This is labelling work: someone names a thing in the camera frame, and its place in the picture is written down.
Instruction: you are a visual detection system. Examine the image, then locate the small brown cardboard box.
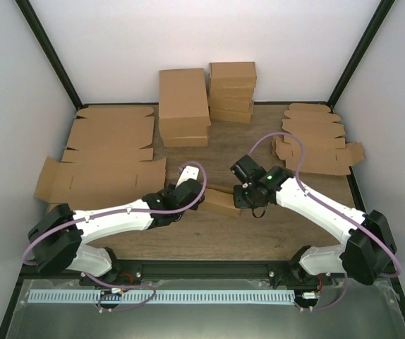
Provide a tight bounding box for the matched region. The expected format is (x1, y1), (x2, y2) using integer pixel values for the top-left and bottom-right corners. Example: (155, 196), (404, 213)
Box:
(198, 184), (241, 217)

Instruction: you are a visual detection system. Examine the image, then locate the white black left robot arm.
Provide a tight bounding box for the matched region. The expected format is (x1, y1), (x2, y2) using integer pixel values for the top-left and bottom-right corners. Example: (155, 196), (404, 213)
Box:
(28, 179), (205, 285)

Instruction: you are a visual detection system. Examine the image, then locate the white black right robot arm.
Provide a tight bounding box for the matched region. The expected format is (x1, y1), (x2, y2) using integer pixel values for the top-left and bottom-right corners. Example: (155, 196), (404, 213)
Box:
(230, 155), (397, 285)

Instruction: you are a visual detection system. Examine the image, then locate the large folded cardboard box bottom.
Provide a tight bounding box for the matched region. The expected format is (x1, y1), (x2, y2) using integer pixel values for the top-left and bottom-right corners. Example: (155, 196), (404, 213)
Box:
(162, 136), (209, 148)

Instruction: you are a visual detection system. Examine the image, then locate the large folded cardboard box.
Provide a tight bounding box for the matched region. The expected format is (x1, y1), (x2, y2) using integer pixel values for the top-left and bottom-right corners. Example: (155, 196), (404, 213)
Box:
(162, 136), (209, 148)
(159, 68), (211, 138)

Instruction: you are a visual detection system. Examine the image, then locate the small folded box bottom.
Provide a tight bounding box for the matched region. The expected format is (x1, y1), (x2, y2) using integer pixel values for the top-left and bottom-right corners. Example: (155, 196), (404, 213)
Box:
(210, 111), (252, 124)

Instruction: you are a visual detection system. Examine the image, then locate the large folded cardboard box top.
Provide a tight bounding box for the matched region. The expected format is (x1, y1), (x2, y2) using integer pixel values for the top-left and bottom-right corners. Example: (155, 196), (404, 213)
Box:
(159, 68), (211, 138)

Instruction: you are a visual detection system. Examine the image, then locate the small folded box stack top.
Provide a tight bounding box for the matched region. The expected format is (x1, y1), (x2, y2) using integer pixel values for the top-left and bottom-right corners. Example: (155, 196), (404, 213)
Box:
(209, 61), (257, 88)

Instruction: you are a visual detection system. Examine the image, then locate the stack of small flat blanks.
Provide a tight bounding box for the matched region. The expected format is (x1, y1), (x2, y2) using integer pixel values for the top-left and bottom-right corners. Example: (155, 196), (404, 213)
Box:
(272, 103), (365, 176)

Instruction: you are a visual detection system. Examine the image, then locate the large flat cardboard blank front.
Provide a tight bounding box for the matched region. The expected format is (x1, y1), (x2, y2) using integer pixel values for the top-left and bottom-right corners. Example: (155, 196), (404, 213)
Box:
(33, 148), (167, 218)

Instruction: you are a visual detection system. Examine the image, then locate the large flat cardboard blank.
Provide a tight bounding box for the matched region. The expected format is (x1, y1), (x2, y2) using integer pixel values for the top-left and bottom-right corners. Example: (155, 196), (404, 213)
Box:
(33, 148), (167, 218)
(67, 106), (155, 151)

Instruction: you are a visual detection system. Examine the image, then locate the large flat cardboard blank rear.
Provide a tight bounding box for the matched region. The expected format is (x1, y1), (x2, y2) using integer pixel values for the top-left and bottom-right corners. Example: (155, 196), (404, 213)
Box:
(67, 106), (155, 151)

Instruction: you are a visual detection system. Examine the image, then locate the clear acrylic cover plate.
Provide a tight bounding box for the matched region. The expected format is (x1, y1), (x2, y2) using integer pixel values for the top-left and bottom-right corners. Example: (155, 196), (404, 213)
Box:
(7, 282), (405, 338)

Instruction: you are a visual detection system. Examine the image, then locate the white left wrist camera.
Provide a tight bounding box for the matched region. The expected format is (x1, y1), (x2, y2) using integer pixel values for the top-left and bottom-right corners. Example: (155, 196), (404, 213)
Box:
(176, 165), (200, 187)

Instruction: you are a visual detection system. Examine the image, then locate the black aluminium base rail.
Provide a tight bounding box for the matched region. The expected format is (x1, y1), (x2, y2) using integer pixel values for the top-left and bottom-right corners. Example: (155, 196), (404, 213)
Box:
(22, 259), (365, 287)

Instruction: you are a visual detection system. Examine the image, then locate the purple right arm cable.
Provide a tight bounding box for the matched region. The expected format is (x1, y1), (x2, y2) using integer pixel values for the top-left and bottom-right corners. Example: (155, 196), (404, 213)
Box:
(247, 132), (402, 279)

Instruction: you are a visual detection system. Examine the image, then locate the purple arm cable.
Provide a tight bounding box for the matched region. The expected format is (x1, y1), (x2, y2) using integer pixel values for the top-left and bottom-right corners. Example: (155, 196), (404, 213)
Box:
(247, 132), (402, 279)
(22, 160), (208, 283)

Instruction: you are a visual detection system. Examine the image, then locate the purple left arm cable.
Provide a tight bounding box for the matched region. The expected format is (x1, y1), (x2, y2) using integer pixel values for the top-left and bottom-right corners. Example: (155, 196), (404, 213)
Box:
(22, 160), (208, 283)

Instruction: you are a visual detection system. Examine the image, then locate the light blue slotted cable duct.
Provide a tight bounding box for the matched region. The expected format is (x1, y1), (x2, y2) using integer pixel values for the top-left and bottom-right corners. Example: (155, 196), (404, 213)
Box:
(27, 290), (295, 305)

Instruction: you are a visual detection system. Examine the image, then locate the black frame post right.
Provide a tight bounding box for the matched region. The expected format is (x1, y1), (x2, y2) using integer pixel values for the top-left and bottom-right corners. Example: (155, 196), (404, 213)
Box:
(327, 0), (395, 108)

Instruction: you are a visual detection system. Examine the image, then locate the black frame post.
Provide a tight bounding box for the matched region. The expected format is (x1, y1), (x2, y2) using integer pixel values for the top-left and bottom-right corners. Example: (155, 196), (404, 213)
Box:
(15, 0), (84, 110)
(327, 0), (395, 108)

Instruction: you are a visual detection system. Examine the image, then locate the black frame post left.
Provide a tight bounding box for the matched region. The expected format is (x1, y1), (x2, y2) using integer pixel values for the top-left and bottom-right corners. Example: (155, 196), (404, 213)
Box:
(15, 0), (84, 110)

